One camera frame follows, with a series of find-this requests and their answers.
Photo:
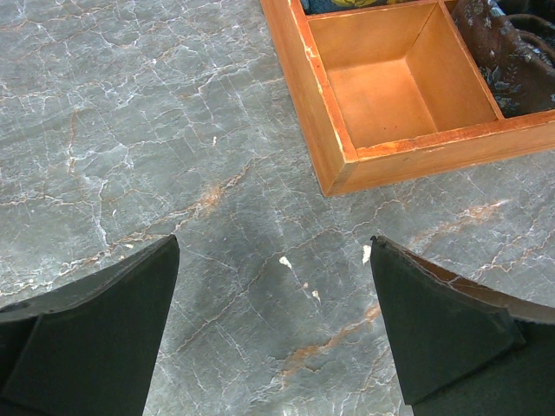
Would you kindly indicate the blue yellow rolled sock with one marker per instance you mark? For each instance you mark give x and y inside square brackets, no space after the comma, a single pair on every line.
[312,7]

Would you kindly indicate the orange compartment tray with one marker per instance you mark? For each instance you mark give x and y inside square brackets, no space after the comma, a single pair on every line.
[391,93]

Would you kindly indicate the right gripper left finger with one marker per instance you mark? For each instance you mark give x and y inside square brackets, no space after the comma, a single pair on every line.
[90,346]

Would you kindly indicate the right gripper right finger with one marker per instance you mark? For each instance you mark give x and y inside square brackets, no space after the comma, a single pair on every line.
[459,347]

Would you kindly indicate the black rolled sock front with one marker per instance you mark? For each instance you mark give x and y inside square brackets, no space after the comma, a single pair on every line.
[512,43]

